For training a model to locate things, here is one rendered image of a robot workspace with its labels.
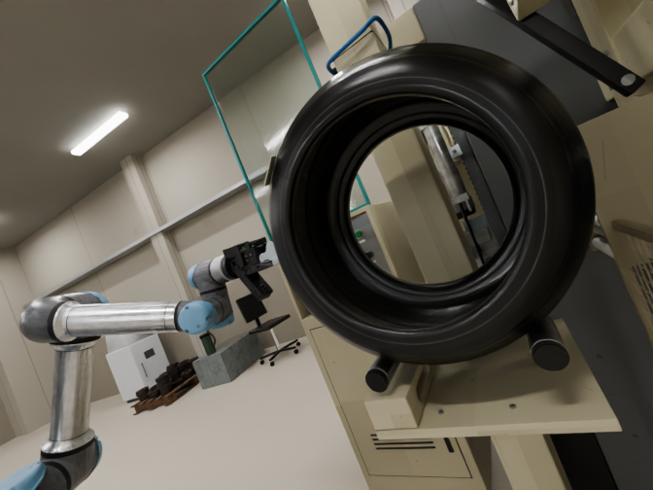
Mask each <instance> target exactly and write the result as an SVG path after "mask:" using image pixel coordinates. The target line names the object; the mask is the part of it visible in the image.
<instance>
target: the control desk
mask: <svg viewBox="0 0 653 490"><path fill-rule="evenodd" d="M350 216H351V222H352V226H353V230H354V233H355V236H356V238H357V240H358V241H359V243H360V245H361V247H362V249H363V250H364V252H365V253H366V254H367V255H368V256H369V258H370V259H371V260H372V261H373V262H374V263H376V264H377V265H378V266H379V267H380V268H382V269H383V270H385V271H386V272H388V273H390V274H392V275H393V276H395V277H397V278H400V279H402V280H405V281H409V282H414V283H421V284H427V283H426V280H425V278H424V275H423V273H422V271H421V268H420V267H419V265H418V262H417V260H416V257H415V255H414V253H413V250H412V248H411V245H410V243H409V241H408V238H407V236H406V234H405V231H404V229H403V226H402V224H401V222H400V219H399V217H398V214H397V212H396V210H395V207H394V205H393V202H392V201H387V202H381V203H375V204H369V205H366V206H364V207H362V208H360V209H358V210H356V211H354V212H352V213H350ZM277 265H278V268H279V270H280V273H281V275H282V278H283V280H284V282H285V285H286V287H287V290H288V292H289V295H290V297H291V300H292V303H293V306H294V308H295V311H296V313H297V316H298V318H299V320H300V322H301V325H302V327H303V329H304V331H305V334H306V336H307V338H308V341H309V343H310V346H311V348H312V351H313V353H314V355H315V358H316V360H317V363H318V365H319V368H320V370H321V373H322V375H323V377H324V380H325V382H326V385H327V388H328V390H329V393H330V395H331V397H332V400H333V402H334V405H335V407H336V410H337V412H338V415H339V417H340V419H341V422H342V424H343V427H344V429H345V432H346V434H347V436H348V439H349V441H350V443H351V445H352V448H353V450H354V453H355V455H356V457H357V460H358V462H359V465H360V467H361V471H362V474H363V476H364V478H365V481H366V483H367V486H368V488H369V490H491V436H489V437H436V438H410V439H382V440H379V439H378V437H377V435H376V430H375V429H374V427H373V424H372V422H371V419H370V417H369V415H368V412H367V410H366V407H365V405H364V401H365V399H366V397H367V396H368V394H369V392H370V390H371V389H370V388H369V387H368V386H367V384H366V382H365V376H366V374H367V372H368V370H369V369H370V367H371V366H372V364H373V363H374V361H375V360H376V358H377V356H374V355H371V354H369V353H366V352H364V351H362V350H360V349H359V348H357V347H355V346H353V345H351V344H349V343H347V342H346V341H344V340H342V339H341V338H339V337H338V336H336V335H335V334H334V333H332V332H331V331H329V330H328V329H327V328H326V327H325V326H323V325H322V324H321V323H320V322H319V321H318V320H317V319H316V318H315V317H314V316H313V315H312V314H311V313H310V312H309V311H308V310H307V308H306V307H305V306H304V305H303V304H302V302H301V301H300V300H299V298H298V297H297V295H296V294H295V292H294V291H293V289H292V287H291V285H290V284H289V282H288V280H287V278H286V276H285V274H284V272H283V270H282V267H281V266H280V265H279V264H277Z"/></svg>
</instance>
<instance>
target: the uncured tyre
mask: <svg viewBox="0 0 653 490"><path fill-rule="evenodd" d="M424 125H443V126H450V127H454V128H457V129H460V130H463V131H465V132H467V133H470V134H471V135H473V136H475V137H477V138H478V139H480V140H481V141H483V142H484V143H485V144H486V145H487V146H489V147H490V148H491V149H492V150H493V151H494V153H495V154H496V155H497V156H498V158H499V159H500V161H501V162H502V164H503V166H504V168H505V170H506V172H507V174H508V177H509V180H510V184H511V188H512V194H513V210H512V217H511V222H510V225H509V228H508V231H507V234H506V235H505V237H504V239H503V241H502V242H501V244H500V246H499V247H498V249H497V250H496V252H495V253H494V254H493V255H492V256H491V257H490V258H489V259H488V260H487V261H486V262H485V263H484V264H483V265H481V266H480V267H479V268H477V269H476V270H474V271H473V272H471V273H469V274H468V275H466V276H464V277H462V278H459V279H456V280H453V281H449V282H444V283H438V284H421V283H414V282H409V281H405V280H402V279H400V278H397V277H395V276H393V275H392V274H390V273H388V272H386V271H385V270H383V269H382V268H380V267H379V266H378V265H377V264H376V263H374V262H373V261H372V260H371V259H370V258H369V256H368V255H367V254H366V253H365V252H364V250H363V249H362V247H361V245H360V243H359V241H358V240H357V238H356V236H355V233H354V230H353V226H352V222H351V216H350V198H351V191H352V187H353V184H354V181H355V179H356V176H357V174H358V172H359V170H360V168H361V166H362V164H363V163H364V161H365V160H366V158H367V157H368V156H369V155H370V154H371V153H372V152H373V151H374V150H375V149H376V148H377V147H378V146H379V145H380V144H381V143H383V142H384V141H386V140H387V139H389V138H390V137H392V136H394V135H396V134H398V133H400V132H401V131H404V130H407V129H410V128H413V127H418V126H424ZM595 216H596V185H595V177H594V171H593V166H592V163H591V159H590V156H589V152H588V149H587V147H586V144H585V141H584V139H583V137H582V135H581V132H580V130H579V128H578V127H577V125H576V123H575V121H574V120H573V118H572V116H571V115H570V113H569V112H568V110H567V109H566V107H565V106H564V105H563V103H562V102H561V101H560V100H559V99H558V97H557V96H556V95H555V94H554V93H553V92H552V91H551V90H550V89H549V88H548V87H547V86H546V85H545V84H544V83H542V82H541V81H540V80H539V79H537V78H536V77H535V76H534V75H532V74H531V73H529V72H528V71H526V70H525V69H523V68H522V67H520V66H518V65H516V64H515V63H513V62H511V61H509V60H507V59H505V58H502V57H500V56H498V55H496V54H493V53H491V52H486V51H483V50H479V49H476V48H473V47H468V46H463V45H457V44H448V43H421V44H412V45H405V46H400V47H395V48H392V49H388V50H384V51H381V52H378V53H375V54H372V55H370V56H368V57H366V58H363V59H361V60H359V61H357V62H355V63H354V64H352V65H350V66H349V67H347V68H345V69H344V70H342V71H341V72H339V73H338V74H336V75H335V76H334V77H332V78H331V79H330V80H329V81H327V82H326V83H325V84H324V85H323V86H322V87H321V88H319V89H318V90H317V91H316V92H315V93H314V95H313V96H312V97H311V98H310V99H309V100H308V101H307V102H306V104H305V105H304V106H303V107H302V109H301V110H300V111H299V113H298V114H297V116H296V117H295V119H294V120H293V122H292V124H291V126H290V128H289V130H288V131H287V133H286V135H285V137H284V140H283V142H282V144H281V147H280V149H279V152H278V155H277V157H276V160H275V164H274V168H273V172H272V177H271V183H270V191H269V222H270V229H271V235H272V240H273V244H274V248H275V252H276V255H277V258H278V261H279V263H280V266H281V267H282V270H283V272H284V274H285V276H286V278H287V280H288V282H289V284H290V285H291V287H292V289H293V291H294V292H295V294H296V295H297V297H298V298H299V300H300V301H301V302H302V304H303V305H304V306H305V307H306V308H307V310H308V311H309V312H310V313H311V314H312V315H313V316H314V317H315V318H316V319H317V320H318V321H319V322H320V323H321V324H322V325H323V326H325V327H326V328H327V329H328V330H329V331H331V332H332V333H334V334H335V335H336V336H338V337H339V338H341V339H342V340H344V341H346V342H347V343H349V344H351V345H353V346H355V347H357V348H359V349H360V350H362V351H364V352H366V353H369V354H371V355H374V356H377V357H380V358H383V359H387V360H391V361H395V362H400V363H406V364H413V365H446V364H453V363H459V362H464V361H468V360H472V359H476V358H479V357H482V356H485V355H488V354H490V353H493V352H495V351H498V350H499V349H501V348H503V347H505V346H507V345H509V344H511V343H512V342H514V341H516V340H517V339H519V338H520V337H522V336H523V335H525V334H526V333H528V332H529V331H531V330H532V329H533V328H534V327H536V326H537V325H538V324H539V323H540V322H541V321H542V320H544V319H545V318H546V317H547V316H548V315H549V314H550V313H551V311H552V310H553V309H554V308H555V307H556V306H557V305H558V303H559V302H560V301H561V300H562V298H563V297H564V296H565V294H566V293H567V291H568V289H569V288H570V286H571V284H572V283H573V281H574V279H575V277H576V275H577V273H578V271H579V269H580V267H581V265H582V264H583V262H584V259H585V257H586V254H587V251H588V248H589V245H590V241H591V238H592V233H593V228H594V223H595Z"/></svg>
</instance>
